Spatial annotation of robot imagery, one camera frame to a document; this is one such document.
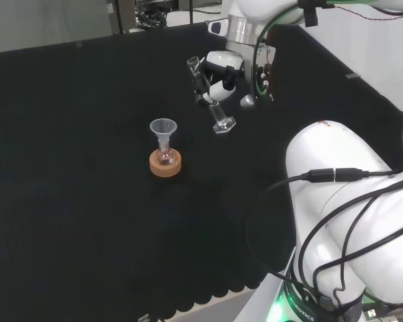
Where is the black cable with inline connector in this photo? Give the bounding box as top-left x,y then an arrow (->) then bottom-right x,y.
244,166 -> 403,286

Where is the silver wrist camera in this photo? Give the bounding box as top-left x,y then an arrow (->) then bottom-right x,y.
255,27 -> 278,102

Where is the tangled black cable bundle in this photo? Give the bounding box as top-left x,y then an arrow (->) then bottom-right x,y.
136,5 -> 171,28

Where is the small glass round-bottom flask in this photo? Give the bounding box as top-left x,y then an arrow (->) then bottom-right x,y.
156,140 -> 175,166

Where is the brown cork ring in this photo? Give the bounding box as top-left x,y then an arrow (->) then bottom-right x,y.
149,149 -> 183,178

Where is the clear plastic funnel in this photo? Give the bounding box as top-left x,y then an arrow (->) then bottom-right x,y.
149,117 -> 178,149

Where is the clear glass graduated cylinder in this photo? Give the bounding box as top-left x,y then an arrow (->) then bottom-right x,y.
187,56 -> 237,135

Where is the black bench cloth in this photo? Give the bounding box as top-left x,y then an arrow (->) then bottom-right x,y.
0,22 -> 403,319

